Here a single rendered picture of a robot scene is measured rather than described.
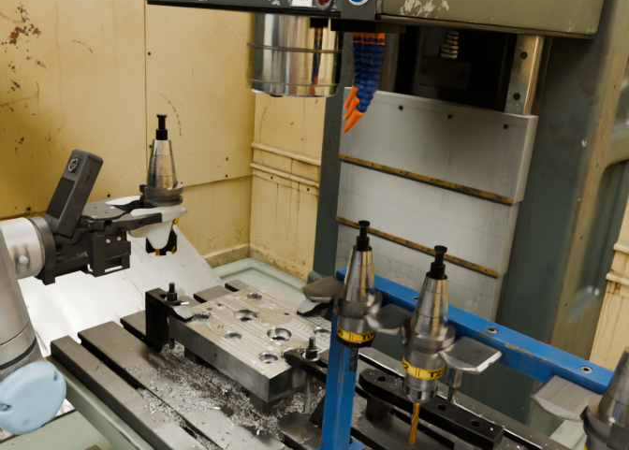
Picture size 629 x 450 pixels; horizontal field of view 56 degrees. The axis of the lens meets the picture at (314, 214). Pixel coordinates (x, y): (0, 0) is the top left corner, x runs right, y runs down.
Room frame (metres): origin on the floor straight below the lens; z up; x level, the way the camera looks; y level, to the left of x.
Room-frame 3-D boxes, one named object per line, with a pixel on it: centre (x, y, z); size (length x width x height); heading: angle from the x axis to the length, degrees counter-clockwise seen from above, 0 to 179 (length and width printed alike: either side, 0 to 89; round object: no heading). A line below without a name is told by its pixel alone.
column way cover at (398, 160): (1.35, -0.24, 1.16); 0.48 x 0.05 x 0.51; 48
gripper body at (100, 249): (0.74, 0.31, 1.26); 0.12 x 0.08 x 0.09; 139
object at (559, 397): (0.53, -0.27, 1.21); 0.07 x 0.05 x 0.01; 138
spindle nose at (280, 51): (1.01, 0.05, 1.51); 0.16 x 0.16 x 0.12
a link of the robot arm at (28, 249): (0.68, 0.36, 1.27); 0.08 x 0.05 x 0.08; 49
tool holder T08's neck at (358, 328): (0.72, -0.07, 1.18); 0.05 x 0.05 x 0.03
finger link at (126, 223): (0.77, 0.25, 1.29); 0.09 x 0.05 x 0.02; 125
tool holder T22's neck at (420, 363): (0.64, -0.15, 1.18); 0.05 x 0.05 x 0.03
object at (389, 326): (0.68, -0.11, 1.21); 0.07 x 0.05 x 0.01; 138
